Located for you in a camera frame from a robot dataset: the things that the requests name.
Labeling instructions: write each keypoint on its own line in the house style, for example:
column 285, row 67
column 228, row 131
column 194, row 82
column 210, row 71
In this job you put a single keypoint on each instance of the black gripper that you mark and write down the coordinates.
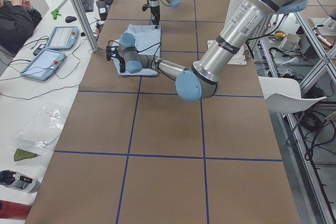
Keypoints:
column 155, row 12
column 119, row 61

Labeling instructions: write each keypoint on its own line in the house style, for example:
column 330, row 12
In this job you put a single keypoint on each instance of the light blue button-up shirt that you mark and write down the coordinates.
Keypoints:
column 146, row 36

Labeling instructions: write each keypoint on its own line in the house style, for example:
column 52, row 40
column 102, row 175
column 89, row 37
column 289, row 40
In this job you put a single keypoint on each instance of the upper blue teach pendant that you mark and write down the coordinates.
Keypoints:
column 62, row 37

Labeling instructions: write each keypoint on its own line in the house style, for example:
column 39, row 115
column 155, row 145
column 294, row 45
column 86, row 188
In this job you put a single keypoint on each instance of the blue teach pendant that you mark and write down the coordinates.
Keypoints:
column 43, row 65
column 62, row 37

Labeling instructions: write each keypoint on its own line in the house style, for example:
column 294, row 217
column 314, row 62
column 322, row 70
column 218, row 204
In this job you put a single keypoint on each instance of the black computer mouse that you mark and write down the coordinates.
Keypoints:
column 70, row 19

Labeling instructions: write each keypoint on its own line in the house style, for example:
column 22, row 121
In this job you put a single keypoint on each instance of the lower blue teach pendant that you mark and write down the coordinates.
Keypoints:
column 43, row 65

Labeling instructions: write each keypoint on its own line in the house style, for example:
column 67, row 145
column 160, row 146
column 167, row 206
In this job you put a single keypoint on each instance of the green plastic clamp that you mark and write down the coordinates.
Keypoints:
column 55, row 13

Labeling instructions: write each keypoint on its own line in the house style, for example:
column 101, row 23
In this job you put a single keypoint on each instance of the clear plastic bag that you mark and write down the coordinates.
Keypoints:
column 41, row 133

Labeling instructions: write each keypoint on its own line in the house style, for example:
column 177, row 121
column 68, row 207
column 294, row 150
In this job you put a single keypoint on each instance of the person in black jacket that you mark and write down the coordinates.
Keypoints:
column 18, row 22

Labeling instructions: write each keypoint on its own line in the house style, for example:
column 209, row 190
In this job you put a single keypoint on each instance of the white box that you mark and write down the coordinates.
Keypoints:
column 289, row 43

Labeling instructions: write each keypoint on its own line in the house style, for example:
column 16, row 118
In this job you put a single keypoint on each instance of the olive green cloth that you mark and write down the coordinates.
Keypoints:
column 20, row 155

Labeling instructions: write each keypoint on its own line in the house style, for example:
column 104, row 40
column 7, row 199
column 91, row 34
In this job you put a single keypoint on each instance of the white plastic chair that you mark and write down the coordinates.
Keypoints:
column 283, row 95

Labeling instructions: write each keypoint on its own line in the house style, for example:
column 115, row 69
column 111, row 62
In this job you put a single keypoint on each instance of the grey black bottle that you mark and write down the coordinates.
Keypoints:
column 20, row 182

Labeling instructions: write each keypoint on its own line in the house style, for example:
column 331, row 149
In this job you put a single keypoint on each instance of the red object at edge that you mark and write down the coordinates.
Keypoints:
column 14, row 210

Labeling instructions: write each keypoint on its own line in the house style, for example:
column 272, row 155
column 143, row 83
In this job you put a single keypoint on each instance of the aluminium frame post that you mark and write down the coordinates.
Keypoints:
column 77, row 5

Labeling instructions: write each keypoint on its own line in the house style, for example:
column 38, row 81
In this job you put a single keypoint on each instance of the aluminium frame rail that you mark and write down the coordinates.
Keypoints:
column 307, row 138

